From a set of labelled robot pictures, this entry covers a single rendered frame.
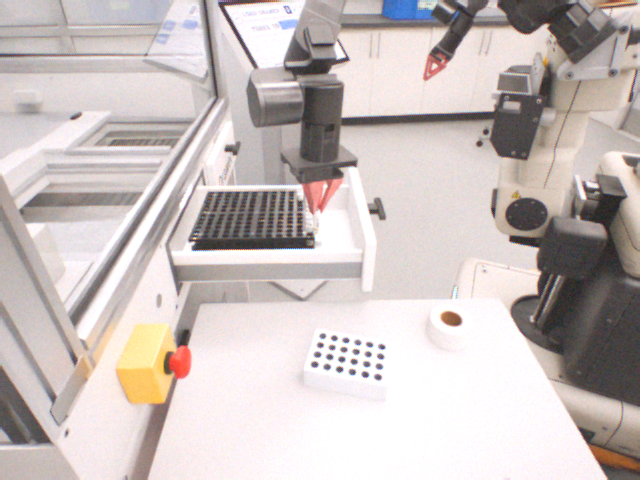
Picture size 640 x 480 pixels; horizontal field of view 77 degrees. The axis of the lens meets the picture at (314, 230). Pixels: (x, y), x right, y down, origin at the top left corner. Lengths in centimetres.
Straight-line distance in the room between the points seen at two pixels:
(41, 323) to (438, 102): 397
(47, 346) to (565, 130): 114
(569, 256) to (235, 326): 86
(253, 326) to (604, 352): 94
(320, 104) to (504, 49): 383
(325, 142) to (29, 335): 40
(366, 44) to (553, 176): 283
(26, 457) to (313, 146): 46
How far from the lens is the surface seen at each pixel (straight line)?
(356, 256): 69
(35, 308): 41
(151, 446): 73
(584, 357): 135
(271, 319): 75
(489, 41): 420
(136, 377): 54
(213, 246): 75
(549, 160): 119
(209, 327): 76
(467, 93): 427
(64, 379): 46
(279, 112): 53
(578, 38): 97
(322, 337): 68
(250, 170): 262
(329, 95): 55
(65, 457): 48
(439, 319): 72
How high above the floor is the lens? 130
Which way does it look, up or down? 33 degrees down
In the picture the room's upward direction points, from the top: straight up
